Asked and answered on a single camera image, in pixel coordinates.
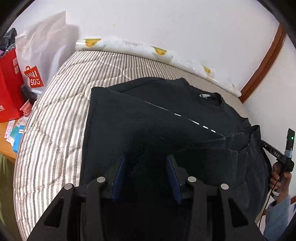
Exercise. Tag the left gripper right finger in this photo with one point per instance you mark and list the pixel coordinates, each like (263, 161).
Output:
(208, 212)

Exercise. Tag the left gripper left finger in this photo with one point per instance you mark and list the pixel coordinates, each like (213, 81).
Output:
(77, 209)

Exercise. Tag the black sweatshirt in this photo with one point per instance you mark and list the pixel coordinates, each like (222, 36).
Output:
(205, 135)

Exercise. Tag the blue sleeve forearm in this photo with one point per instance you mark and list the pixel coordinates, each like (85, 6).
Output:
(276, 219)

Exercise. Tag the person's right hand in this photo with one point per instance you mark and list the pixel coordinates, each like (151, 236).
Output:
(281, 184)

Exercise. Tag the striped quilted mattress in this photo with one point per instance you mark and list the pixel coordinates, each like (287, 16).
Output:
(50, 151)

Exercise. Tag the green bedding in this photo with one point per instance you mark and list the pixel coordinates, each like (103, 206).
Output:
(7, 198)

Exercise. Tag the blue tissue pack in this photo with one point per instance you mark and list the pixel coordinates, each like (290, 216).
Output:
(18, 138)

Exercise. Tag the wooden bedside table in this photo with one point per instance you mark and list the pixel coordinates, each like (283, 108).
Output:
(5, 147)

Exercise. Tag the teal white packet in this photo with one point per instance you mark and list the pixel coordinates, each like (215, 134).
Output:
(11, 138)

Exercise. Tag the white red paper card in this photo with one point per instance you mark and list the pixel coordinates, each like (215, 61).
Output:
(9, 128)

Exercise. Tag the pink small cup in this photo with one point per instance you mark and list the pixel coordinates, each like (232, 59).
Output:
(26, 108)

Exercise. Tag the red paper shopping bag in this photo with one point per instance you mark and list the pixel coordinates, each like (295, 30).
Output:
(11, 95)

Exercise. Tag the white duck print pillow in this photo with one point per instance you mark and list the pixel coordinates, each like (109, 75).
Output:
(116, 45)

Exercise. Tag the white plastic shopping bag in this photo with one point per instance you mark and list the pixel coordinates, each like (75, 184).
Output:
(41, 50)

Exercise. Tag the dark plaid garment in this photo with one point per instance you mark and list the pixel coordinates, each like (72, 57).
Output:
(8, 40)

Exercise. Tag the brown wooden door frame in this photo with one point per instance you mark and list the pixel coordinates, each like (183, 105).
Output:
(265, 65)

